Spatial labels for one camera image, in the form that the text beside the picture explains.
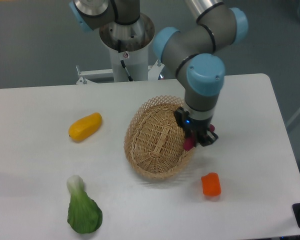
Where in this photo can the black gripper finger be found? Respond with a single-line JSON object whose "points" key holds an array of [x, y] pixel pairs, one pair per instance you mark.
{"points": [[182, 119], [206, 138]]}

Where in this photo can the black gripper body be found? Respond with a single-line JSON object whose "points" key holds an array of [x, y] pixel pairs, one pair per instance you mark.
{"points": [[199, 125]]}

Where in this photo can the purple sweet potato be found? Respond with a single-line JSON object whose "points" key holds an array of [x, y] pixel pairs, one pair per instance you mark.
{"points": [[190, 138]]}

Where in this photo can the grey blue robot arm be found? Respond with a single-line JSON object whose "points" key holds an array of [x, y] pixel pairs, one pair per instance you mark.
{"points": [[188, 56]]}

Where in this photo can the woven wicker basket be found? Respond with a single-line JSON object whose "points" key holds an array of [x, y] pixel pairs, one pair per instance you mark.
{"points": [[154, 143]]}

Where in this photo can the yellow mango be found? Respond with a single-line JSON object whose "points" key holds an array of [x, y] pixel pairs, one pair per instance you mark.
{"points": [[85, 127]]}

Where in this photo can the green bok choy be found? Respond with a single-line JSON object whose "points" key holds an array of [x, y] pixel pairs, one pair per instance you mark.
{"points": [[84, 215]]}

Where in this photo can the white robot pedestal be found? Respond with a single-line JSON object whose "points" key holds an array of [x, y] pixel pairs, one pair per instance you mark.
{"points": [[128, 47]]}

